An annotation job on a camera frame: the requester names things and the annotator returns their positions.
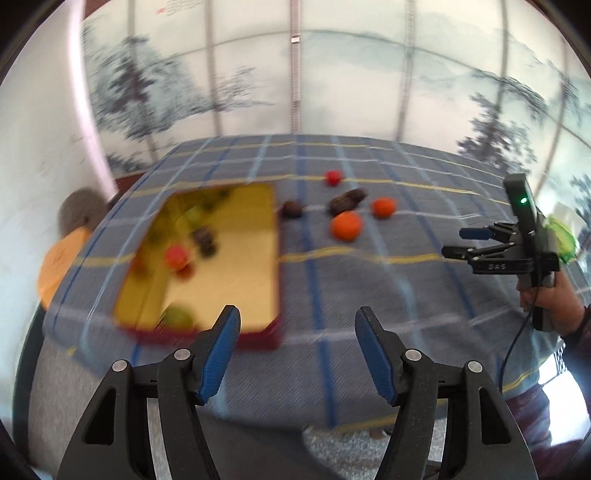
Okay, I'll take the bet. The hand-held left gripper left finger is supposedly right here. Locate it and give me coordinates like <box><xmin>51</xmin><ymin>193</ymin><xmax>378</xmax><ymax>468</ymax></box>
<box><xmin>55</xmin><ymin>305</ymin><xmax>242</xmax><ymax>480</ymax></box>

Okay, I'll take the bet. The red box with yellow inside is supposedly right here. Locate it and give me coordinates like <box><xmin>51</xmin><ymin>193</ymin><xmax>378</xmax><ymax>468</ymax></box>
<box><xmin>113</xmin><ymin>182</ymin><xmax>283</xmax><ymax>352</ymax></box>

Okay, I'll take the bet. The blue checkered tablecloth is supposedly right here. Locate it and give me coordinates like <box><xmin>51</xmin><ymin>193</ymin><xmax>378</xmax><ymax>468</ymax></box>
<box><xmin>41</xmin><ymin>134</ymin><xmax>573</xmax><ymax>432</ymax></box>

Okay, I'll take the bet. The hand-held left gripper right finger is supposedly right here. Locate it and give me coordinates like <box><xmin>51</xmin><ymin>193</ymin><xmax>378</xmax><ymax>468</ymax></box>
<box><xmin>355</xmin><ymin>306</ymin><xmax>541</xmax><ymax>480</ymax></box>

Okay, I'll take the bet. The person's right hand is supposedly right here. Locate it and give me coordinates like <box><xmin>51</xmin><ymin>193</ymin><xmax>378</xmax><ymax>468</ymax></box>
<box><xmin>516</xmin><ymin>271</ymin><xmax>588</xmax><ymax>339</ymax></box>

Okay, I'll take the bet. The person's leg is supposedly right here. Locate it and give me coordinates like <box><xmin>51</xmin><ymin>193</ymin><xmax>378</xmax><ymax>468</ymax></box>
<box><xmin>505</xmin><ymin>382</ymin><xmax>588</xmax><ymax>478</ymax></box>

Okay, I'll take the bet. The long dark fruit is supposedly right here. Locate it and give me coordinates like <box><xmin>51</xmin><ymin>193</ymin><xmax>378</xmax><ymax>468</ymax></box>
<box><xmin>327</xmin><ymin>188</ymin><xmax>369</xmax><ymax>217</ymax></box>

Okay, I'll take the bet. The dark purple fruit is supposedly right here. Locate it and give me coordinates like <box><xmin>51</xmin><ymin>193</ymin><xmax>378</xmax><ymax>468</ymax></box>
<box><xmin>193</xmin><ymin>227</ymin><xmax>219</xmax><ymax>256</ymax></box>

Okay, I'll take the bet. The black cable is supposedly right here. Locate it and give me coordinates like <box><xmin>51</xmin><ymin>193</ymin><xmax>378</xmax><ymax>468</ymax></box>
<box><xmin>500</xmin><ymin>308</ymin><xmax>536</xmax><ymax>394</ymax></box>

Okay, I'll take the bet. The red apple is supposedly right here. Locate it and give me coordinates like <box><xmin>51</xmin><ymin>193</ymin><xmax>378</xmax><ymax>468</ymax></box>
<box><xmin>165</xmin><ymin>246</ymin><xmax>191</xmax><ymax>271</ymax></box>

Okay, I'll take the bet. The landscape print screen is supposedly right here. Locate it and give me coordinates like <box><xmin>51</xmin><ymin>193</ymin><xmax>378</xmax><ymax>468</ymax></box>
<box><xmin>81</xmin><ymin>0</ymin><xmax>591</xmax><ymax>217</ymax></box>

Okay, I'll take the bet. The large orange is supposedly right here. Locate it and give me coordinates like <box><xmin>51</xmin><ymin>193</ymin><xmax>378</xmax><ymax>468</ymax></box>
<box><xmin>329</xmin><ymin>211</ymin><xmax>363</xmax><ymax>242</ymax></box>

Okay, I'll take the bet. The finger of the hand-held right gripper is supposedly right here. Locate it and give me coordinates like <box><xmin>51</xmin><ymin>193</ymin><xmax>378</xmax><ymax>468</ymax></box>
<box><xmin>459</xmin><ymin>223</ymin><xmax>509</xmax><ymax>243</ymax></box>
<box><xmin>441</xmin><ymin>244</ymin><xmax>511</xmax><ymax>266</ymax></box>

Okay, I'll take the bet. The green apple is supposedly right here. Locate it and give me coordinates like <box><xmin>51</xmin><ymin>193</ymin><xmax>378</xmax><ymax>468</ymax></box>
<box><xmin>158</xmin><ymin>305</ymin><xmax>195</xmax><ymax>330</ymax></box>

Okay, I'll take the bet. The person's right forearm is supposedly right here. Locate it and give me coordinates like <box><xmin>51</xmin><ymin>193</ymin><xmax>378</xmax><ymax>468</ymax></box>
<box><xmin>556</xmin><ymin>304</ymin><xmax>591</xmax><ymax>376</ymax></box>

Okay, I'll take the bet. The green object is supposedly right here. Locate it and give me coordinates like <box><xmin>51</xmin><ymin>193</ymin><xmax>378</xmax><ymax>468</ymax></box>
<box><xmin>541</xmin><ymin>216</ymin><xmax>579</xmax><ymax>265</ymax></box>

